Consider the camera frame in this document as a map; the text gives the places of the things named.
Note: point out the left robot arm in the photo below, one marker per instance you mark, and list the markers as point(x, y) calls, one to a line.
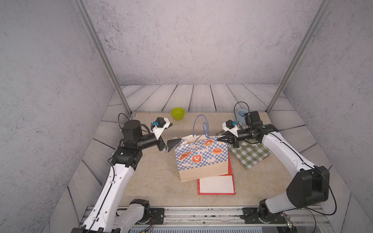
point(135, 138)

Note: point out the light blue mug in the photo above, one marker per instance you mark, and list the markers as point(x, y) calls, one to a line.
point(240, 116)

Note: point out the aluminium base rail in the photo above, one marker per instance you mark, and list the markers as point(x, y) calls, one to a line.
point(226, 219)

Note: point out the red and white paper bag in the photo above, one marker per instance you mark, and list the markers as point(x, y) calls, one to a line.
point(218, 185)

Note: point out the right metal frame post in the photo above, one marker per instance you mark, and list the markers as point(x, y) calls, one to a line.
point(310, 32)

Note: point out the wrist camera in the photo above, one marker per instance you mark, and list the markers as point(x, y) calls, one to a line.
point(158, 126)
point(232, 127)

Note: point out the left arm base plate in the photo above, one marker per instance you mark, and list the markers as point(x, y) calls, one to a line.
point(153, 216)

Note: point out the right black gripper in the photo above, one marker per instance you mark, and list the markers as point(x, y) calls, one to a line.
point(232, 139)

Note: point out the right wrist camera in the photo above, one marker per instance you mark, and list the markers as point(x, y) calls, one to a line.
point(232, 127)

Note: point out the left metal frame post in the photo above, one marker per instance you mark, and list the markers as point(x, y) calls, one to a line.
point(80, 6)

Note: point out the blue checkered paper bag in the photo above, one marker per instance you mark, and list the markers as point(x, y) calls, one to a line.
point(201, 156)

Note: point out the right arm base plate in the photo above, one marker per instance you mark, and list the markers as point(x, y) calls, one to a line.
point(250, 216)

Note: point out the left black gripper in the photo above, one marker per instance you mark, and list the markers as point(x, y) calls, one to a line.
point(170, 144)

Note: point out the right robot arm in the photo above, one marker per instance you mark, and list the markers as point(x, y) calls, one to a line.
point(310, 183)

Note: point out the green checkered cloth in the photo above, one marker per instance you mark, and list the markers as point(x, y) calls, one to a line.
point(249, 154)

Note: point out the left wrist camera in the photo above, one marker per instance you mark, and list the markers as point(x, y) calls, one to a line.
point(158, 126)

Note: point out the green bowl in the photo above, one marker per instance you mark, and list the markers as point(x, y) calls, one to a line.
point(178, 113)

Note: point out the metal frame post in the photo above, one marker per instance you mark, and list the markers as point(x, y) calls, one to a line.
point(310, 32)
point(80, 6)

